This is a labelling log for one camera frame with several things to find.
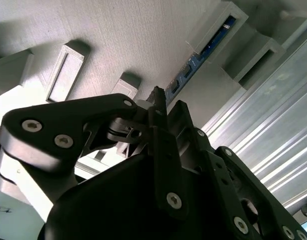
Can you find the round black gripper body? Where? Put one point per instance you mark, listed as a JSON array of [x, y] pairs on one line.
[[106, 205]]

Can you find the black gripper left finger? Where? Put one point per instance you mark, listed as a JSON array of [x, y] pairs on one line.
[[56, 120]]

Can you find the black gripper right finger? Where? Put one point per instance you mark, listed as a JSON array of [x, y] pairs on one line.
[[218, 170]]

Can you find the blue RAM stick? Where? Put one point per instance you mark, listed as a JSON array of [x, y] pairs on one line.
[[187, 71]]

